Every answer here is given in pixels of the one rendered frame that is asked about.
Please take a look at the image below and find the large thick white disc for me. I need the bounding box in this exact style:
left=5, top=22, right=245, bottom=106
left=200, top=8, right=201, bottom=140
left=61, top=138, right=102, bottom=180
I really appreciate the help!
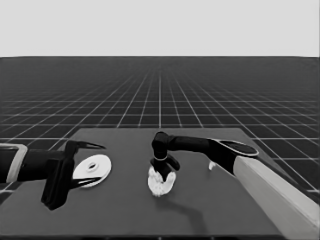
left=72, top=154, right=113, bottom=189

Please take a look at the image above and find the white round carrier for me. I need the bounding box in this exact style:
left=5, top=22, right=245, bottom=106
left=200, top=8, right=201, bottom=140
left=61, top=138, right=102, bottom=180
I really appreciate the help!
left=147, top=166, right=177, bottom=198

